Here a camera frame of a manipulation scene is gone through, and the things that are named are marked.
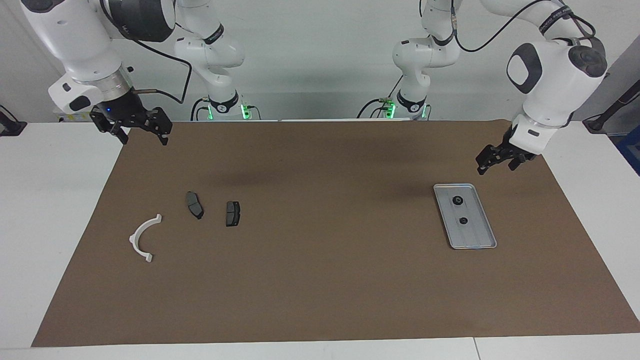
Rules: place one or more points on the white curved plastic bracket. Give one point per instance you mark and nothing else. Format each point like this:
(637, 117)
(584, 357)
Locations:
(133, 239)

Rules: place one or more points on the large black bearing gear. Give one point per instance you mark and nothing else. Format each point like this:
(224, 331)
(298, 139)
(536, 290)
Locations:
(454, 201)

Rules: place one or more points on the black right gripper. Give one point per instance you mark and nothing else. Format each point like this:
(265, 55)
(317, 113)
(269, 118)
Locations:
(120, 110)

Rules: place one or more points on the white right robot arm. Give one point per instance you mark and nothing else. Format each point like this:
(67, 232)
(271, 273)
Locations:
(70, 35)

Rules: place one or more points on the dark rectangular brake pad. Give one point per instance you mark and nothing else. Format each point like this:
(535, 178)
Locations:
(232, 214)

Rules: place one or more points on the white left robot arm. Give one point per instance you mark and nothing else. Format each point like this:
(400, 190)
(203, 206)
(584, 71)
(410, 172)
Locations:
(555, 90)

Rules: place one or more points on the silver metal tray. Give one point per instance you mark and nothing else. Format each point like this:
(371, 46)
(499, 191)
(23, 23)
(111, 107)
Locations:
(475, 235)

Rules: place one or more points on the dark curved brake pad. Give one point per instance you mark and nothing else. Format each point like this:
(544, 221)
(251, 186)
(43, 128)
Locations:
(194, 204)

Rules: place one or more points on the white power box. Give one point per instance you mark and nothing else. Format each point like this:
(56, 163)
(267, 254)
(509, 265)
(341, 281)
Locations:
(75, 118)

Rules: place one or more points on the brown table mat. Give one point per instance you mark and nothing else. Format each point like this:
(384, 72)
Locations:
(320, 280)

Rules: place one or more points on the black table clamp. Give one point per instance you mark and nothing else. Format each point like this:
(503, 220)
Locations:
(12, 127)

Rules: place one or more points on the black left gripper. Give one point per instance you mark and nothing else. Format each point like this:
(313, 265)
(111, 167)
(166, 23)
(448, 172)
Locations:
(505, 152)

